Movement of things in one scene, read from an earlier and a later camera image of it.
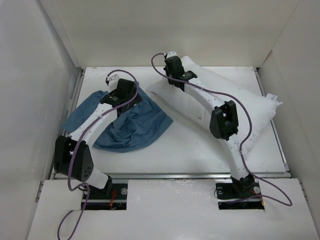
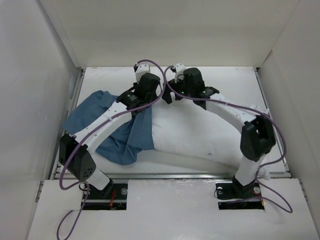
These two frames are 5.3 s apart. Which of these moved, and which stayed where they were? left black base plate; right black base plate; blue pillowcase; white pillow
Moved: blue pillowcase; white pillow
Stayed: right black base plate; left black base plate
